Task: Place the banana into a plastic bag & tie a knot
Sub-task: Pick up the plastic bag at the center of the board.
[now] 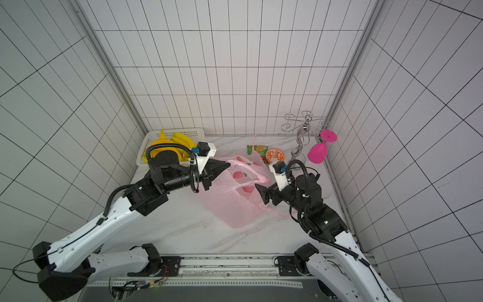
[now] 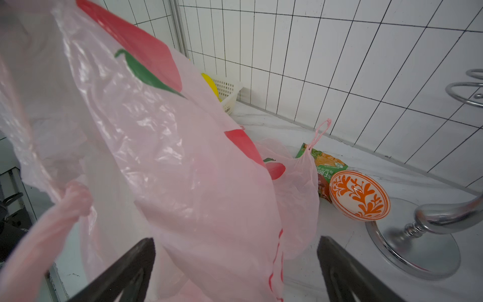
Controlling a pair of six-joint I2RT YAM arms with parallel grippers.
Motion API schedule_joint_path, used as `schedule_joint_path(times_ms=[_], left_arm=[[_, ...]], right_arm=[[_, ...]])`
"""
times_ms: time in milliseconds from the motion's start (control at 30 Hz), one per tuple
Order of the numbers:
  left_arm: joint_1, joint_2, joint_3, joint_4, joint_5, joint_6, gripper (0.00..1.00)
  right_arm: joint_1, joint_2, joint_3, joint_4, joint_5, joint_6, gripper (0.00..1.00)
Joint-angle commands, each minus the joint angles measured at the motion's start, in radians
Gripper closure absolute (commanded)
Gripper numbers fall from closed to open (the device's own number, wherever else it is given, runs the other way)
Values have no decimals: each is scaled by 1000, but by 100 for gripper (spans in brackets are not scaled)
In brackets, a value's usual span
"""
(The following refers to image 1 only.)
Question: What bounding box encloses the chrome wire glass rack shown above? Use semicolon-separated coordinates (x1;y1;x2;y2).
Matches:
281;111;330;160

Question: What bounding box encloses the yellow banana bunch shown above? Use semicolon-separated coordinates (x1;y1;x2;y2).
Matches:
171;132;197;150
138;129;175;165

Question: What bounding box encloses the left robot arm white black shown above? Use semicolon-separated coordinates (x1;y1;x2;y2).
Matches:
33;142;230;301

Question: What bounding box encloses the magenta plastic wine glass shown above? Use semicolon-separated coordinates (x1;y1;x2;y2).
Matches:
308;130;338;164

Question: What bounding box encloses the green snack packet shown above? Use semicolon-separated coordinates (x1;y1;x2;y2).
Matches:
247;145;269;157

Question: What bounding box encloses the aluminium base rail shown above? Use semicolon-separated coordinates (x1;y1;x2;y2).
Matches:
89;254;316;294

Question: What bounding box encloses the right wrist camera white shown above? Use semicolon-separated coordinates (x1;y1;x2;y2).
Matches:
269;161;291;191

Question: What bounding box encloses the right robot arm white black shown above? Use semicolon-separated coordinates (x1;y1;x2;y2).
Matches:
255;160;400;301

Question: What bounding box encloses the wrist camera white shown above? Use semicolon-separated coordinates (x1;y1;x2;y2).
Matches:
196;142;216;174
269;161;291;191

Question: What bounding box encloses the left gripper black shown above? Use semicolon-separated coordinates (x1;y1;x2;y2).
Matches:
164;159;231;191

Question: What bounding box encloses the yellow banana bunch in basket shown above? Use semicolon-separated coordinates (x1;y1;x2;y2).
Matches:
138;129;175;165

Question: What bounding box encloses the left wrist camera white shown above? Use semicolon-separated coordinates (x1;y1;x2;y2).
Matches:
196;142;216;174

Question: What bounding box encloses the pink plastic bag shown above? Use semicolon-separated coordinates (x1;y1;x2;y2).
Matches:
198;152;284;229

